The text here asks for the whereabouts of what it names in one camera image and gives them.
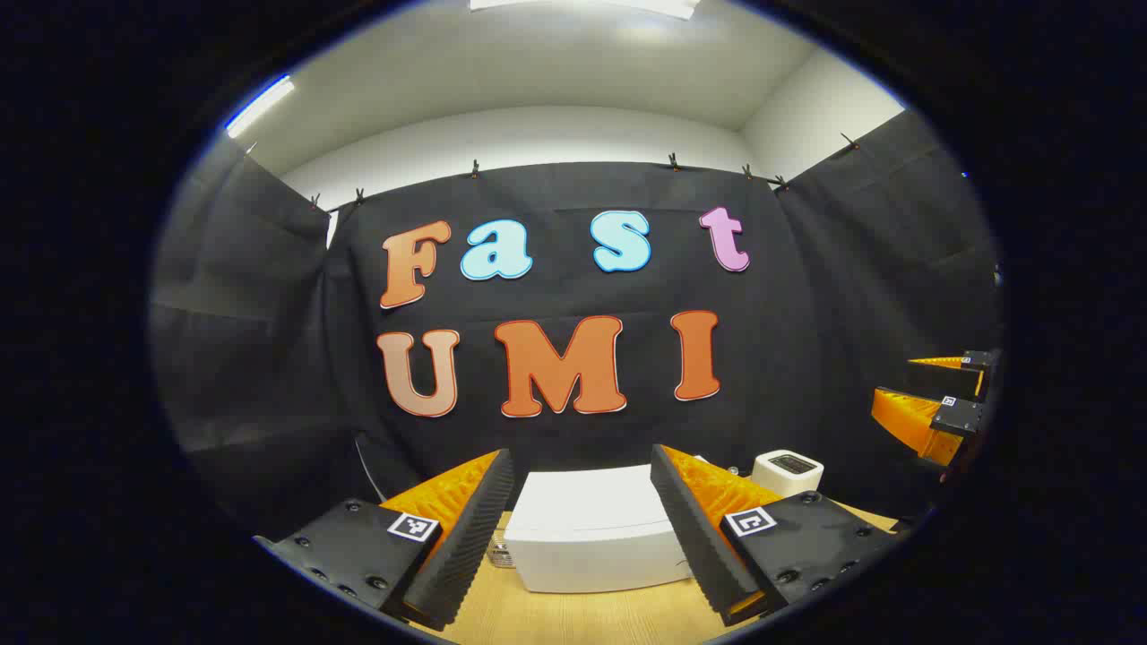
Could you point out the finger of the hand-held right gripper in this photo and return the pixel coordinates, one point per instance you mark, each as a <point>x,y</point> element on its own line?
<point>981,360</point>
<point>959,417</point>

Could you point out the white microwave oven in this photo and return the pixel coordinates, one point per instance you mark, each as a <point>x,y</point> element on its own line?
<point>591,537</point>

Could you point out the long ceiling light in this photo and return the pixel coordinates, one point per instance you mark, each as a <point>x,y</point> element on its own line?
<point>260,106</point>

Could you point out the white toaster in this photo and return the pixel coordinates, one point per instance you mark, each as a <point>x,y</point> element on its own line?
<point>789,479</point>

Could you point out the flat ceiling light panel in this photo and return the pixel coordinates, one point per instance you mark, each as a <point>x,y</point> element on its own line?
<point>627,5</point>

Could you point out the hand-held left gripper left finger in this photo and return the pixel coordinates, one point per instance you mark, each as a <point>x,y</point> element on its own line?
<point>475,537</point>

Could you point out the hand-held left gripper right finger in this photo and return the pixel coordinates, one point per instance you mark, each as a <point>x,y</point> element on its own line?
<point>694,537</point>

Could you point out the small white patterned dish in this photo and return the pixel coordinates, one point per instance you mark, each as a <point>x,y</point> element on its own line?
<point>502,551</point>

